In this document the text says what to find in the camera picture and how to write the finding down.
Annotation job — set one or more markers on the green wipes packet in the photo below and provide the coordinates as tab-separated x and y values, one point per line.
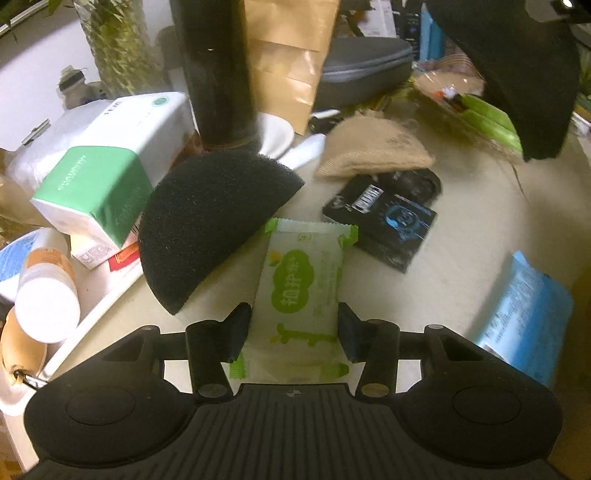
485	108
501	134

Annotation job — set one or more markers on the red box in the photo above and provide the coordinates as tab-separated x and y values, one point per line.
124	261

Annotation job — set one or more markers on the bamboo plant in glass vase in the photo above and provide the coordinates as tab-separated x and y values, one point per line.
115	46

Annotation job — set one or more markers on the white tube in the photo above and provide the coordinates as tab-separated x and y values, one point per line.
304	150

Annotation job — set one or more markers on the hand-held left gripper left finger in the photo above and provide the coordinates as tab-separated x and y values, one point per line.
240	330

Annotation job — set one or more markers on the black foam half disc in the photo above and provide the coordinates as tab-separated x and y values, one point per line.
198	221
517	69

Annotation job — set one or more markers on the light blue packet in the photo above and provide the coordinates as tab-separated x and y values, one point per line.
521	323

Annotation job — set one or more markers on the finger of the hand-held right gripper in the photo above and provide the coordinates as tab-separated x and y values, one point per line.
554	10

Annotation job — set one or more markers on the white bottle orange label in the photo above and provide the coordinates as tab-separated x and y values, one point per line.
46	304

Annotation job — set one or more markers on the black packet blue print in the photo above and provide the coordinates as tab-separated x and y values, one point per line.
369	221

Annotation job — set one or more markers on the green white wipes pack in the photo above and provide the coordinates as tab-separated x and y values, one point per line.
295	286

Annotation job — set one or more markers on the burlap pouch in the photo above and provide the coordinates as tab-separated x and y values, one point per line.
369	147

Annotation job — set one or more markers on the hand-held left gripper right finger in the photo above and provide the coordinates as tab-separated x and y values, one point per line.
350	330

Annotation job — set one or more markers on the grey zip case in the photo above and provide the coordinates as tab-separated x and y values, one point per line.
364	69

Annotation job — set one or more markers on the green white tissue box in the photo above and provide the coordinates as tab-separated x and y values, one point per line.
101	184

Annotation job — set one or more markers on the clear plastic plate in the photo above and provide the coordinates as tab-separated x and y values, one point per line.
443	85

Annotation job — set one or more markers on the black thermos bottle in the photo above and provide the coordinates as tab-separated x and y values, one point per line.
217	69

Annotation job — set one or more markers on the brown paper bag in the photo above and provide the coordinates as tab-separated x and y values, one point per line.
286	69

